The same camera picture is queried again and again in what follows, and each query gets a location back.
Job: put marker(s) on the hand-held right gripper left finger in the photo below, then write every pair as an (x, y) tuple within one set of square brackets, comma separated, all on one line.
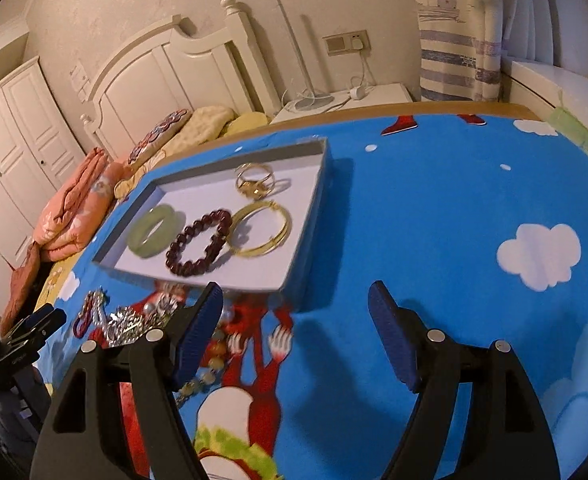
[(201, 335)]

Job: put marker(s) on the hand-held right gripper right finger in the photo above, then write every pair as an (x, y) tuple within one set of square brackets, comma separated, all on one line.
[(391, 340)]

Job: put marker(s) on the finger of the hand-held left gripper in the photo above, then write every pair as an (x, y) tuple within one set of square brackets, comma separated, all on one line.
[(41, 319), (21, 352)]

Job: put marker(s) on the silver brooch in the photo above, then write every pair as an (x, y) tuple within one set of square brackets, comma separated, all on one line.
[(123, 327)]

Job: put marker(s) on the grey cardboard tray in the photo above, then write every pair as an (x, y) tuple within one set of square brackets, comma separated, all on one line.
[(284, 180)]

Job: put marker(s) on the gold bangle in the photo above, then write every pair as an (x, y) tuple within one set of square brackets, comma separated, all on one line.
[(255, 252)]

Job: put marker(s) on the green jade bangle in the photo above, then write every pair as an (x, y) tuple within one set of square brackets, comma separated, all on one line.
[(141, 242)]

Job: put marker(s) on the orange folded quilt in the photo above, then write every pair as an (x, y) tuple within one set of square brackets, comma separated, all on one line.
[(68, 205)]

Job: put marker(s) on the blue cartoon printed blanket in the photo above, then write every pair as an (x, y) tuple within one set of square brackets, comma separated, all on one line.
[(424, 220)]

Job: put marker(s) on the white wardrobe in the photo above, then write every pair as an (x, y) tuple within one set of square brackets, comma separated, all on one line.
[(18, 130)]

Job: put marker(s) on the embroidered flower pillow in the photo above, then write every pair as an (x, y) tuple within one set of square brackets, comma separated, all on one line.
[(158, 132)]

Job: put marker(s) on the yellow textured pillow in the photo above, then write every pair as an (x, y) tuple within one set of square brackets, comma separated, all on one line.
[(203, 125)]

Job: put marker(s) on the plain yellow pillow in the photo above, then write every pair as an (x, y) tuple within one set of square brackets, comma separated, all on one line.
[(246, 121)]

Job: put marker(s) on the white nightstand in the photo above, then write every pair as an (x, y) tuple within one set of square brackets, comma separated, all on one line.
[(384, 92)]

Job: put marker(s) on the white charger block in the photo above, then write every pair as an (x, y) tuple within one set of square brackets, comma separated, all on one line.
[(359, 92)]

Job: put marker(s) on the white wooden headboard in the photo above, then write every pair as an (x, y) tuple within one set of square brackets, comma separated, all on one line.
[(173, 75)]

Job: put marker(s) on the striped printed curtain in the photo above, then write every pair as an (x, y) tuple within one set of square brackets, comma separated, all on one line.
[(449, 60)]

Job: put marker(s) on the white pole lamp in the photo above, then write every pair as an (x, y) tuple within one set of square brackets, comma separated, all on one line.
[(310, 60)]

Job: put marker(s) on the white plug in socket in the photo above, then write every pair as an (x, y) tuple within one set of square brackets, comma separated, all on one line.
[(356, 41)]

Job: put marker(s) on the white window sill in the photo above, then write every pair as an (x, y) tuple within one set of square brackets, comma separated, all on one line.
[(564, 90)]

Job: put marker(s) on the white sheer curtain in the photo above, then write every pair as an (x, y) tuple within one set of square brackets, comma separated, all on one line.
[(549, 20)]

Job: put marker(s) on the wall light switch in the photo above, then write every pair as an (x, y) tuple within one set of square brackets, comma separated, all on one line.
[(79, 82)]

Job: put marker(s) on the wall socket panel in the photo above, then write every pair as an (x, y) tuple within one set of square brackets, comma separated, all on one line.
[(336, 45)]

